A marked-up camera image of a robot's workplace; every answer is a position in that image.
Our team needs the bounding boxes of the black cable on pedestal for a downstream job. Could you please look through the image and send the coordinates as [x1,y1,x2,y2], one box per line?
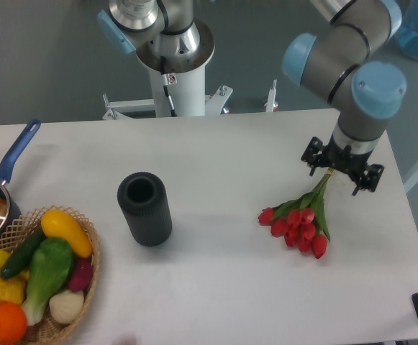
[159,55,178,118]

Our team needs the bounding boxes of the dark green cucumber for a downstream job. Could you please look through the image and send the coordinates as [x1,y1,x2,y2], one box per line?
[0,228,46,280]

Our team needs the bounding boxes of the yellow corn cob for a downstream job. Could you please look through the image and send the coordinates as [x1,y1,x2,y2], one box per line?
[0,275,27,309]

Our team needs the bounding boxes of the blue handled saucepan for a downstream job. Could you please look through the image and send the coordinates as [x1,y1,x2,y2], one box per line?
[0,119,41,236]

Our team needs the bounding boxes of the orange fruit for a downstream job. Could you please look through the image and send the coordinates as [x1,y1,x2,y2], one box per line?
[0,303,27,344]

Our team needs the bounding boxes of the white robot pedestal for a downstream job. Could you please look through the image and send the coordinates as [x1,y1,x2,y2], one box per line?
[101,18,234,121]

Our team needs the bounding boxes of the yellow squash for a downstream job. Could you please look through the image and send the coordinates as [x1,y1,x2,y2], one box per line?
[40,209,93,259]

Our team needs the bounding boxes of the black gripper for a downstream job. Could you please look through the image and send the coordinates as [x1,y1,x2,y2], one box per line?
[301,137,384,196]

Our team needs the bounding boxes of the white garlic bulb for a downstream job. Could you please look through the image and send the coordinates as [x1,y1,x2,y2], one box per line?
[49,290,84,324]

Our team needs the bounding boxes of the woven wicker basket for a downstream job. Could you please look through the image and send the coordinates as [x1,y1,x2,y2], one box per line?
[0,206,101,344]

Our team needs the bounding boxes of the green bok choy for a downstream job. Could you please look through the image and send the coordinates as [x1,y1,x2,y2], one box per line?
[22,237,74,326]

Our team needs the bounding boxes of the red tulip bouquet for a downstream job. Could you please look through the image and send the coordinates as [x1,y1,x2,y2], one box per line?
[257,168,334,259]

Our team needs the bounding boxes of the dark grey ribbed vase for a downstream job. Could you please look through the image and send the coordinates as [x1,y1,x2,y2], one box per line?
[117,172,173,247]

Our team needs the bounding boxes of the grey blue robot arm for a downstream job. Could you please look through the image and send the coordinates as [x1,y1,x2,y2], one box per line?
[97,1,406,191]

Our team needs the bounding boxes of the purple red beet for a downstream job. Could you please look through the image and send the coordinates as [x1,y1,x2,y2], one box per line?
[67,258,94,292]

